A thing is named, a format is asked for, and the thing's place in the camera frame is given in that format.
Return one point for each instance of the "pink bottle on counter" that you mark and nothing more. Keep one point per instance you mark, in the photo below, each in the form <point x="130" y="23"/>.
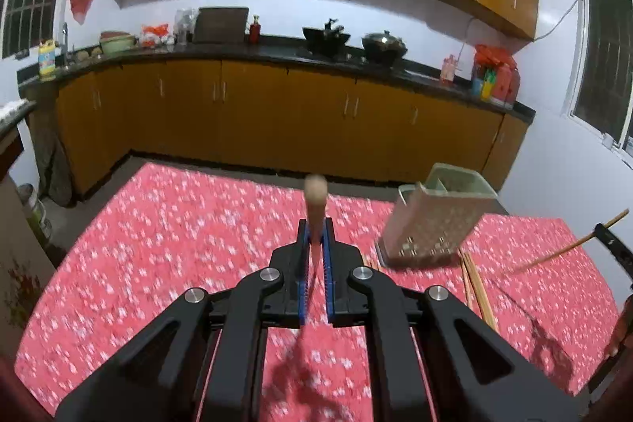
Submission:
<point x="448" y="69"/>

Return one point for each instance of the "dark wooden cutting board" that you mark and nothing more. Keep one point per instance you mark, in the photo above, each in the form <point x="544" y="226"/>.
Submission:
<point x="220" y="25"/>

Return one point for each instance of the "black wok with handle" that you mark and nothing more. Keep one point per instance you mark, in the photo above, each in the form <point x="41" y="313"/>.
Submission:
<point x="327" y="41"/>

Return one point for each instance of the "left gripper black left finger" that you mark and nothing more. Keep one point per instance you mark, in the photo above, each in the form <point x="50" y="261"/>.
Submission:
<point x="202" y="358"/>

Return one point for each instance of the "red bag on counter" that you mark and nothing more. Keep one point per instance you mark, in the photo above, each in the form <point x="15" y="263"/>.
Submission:
<point x="153" y="36"/>

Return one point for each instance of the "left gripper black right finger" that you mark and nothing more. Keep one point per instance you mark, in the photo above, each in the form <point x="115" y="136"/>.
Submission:
<point x="430" y="357"/>

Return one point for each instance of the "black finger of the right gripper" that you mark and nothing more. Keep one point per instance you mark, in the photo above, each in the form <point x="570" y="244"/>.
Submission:
<point x="616" y="248"/>

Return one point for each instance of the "beige perforated utensil holder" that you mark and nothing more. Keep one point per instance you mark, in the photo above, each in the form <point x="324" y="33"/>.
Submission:
<point x="430" y="219"/>

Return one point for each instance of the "green bowl on counter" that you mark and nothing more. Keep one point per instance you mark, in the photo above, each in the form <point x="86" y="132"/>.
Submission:
<point x="116" y="42"/>

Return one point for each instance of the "red sauce bottle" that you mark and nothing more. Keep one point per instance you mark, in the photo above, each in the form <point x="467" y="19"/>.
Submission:
<point x="254" y="31"/>

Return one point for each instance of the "clear plastic jar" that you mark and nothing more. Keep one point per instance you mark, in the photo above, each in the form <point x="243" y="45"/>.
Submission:
<point x="184" y="26"/>

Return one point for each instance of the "red bags and boxes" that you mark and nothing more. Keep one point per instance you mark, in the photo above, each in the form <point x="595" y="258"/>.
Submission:
<point x="495" y="76"/>

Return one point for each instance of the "brown lower kitchen cabinets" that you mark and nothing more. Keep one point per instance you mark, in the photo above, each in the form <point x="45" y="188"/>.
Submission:
<point x="253" y="115"/>

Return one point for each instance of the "single curved wooden chopstick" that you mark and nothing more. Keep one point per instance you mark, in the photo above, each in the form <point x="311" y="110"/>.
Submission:
<point x="368" y="262"/>

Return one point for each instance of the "right window with bars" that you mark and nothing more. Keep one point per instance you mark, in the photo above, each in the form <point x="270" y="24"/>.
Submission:
<point x="600" y="97"/>

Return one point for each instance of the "yellow detergent bottle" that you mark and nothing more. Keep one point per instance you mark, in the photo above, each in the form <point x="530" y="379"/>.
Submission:
<point x="47" y="57"/>

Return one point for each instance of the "black lidded wok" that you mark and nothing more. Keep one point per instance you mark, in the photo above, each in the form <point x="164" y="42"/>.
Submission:
<point x="383" y="48"/>

